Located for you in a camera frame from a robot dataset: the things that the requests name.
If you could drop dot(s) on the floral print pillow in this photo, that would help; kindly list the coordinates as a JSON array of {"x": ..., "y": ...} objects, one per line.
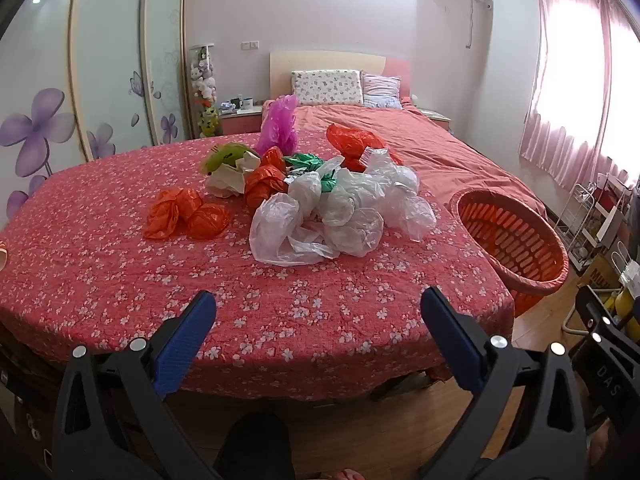
[{"x": 327, "y": 87}]

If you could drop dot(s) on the white tubular frame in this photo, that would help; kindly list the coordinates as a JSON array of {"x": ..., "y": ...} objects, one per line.
[{"x": 572, "y": 322}]

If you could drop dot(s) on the table with red floral cloth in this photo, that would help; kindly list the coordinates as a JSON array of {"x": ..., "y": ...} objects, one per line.
[{"x": 125, "y": 280}]

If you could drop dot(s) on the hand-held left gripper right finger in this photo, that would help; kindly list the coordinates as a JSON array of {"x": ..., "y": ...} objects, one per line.
[{"x": 450, "y": 340}]

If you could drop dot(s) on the large red-orange plastic bag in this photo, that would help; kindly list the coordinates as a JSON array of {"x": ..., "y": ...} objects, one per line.
[{"x": 350, "y": 142}]

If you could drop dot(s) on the white wall switch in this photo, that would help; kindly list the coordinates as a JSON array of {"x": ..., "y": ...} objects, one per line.
[{"x": 250, "y": 45}]

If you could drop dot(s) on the air conditioner pipe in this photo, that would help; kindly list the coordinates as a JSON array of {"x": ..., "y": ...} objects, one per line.
[{"x": 470, "y": 25}]

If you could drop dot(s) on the white storage cart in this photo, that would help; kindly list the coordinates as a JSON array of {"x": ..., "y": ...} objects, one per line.
[{"x": 612, "y": 210}]

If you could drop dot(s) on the cream and pink headboard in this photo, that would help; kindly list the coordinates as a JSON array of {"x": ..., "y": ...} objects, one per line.
[{"x": 325, "y": 60}]

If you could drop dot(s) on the pink curtain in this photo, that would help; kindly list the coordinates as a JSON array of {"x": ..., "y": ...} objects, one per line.
[{"x": 575, "y": 85}]

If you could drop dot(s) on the orange plastic laundry basket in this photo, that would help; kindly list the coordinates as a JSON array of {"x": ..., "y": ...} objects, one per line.
[{"x": 515, "y": 240}]

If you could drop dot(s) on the person's leg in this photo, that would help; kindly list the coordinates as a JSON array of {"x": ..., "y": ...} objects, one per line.
[{"x": 255, "y": 450}]

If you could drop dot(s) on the person's foot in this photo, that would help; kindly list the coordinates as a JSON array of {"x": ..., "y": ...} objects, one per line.
[{"x": 600, "y": 442}]

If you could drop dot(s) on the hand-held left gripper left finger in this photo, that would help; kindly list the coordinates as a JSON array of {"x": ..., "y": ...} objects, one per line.
[{"x": 187, "y": 340}]

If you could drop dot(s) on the orange plastic bag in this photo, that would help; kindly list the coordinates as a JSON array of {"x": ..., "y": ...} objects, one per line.
[
  {"x": 207, "y": 221},
  {"x": 274, "y": 157},
  {"x": 167, "y": 212},
  {"x": 262, "y": 185}
]

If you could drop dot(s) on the yellow container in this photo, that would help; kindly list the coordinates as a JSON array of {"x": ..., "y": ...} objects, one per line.
[{"x": 627, "y": 307}]

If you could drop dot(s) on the beige round object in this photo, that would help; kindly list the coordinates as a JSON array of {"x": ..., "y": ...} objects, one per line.
[{"x": 3, "y": 255}]

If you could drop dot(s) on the green and yellow plush toy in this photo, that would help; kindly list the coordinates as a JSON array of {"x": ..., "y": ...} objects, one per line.
[{"x": 209, "y": 120}]

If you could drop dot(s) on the green foil bag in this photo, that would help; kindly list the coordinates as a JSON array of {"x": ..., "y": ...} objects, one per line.
[{"x": 310, "y": 162}]

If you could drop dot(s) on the hanging column of plush toys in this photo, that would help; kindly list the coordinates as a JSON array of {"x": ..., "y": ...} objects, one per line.
[{"x": 204, "y": 72}]

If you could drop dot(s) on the striped pink pillow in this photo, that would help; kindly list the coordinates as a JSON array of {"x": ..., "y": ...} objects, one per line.
[{"x": 381, "y": 91}]

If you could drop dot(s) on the brown paper bag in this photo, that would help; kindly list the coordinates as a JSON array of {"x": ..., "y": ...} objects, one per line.
[{"x": 602, "y": 270}]

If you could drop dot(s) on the pink nightstand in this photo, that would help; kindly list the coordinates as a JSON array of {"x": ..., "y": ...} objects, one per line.
[
  {"x": 435, "y": 119},
  {"x": 240, "y": 121}
]

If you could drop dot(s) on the bed with red duvet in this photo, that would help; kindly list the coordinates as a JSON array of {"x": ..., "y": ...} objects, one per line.
[{"x": 440, "y": 155}]

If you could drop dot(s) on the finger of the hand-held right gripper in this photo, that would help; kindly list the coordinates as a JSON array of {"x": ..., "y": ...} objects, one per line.
[{"x": 602, "y": 327}]

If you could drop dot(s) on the glass wardrobe with purple flowers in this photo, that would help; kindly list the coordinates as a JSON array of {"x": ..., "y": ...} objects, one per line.
[{"x": 100, "y": 60}]

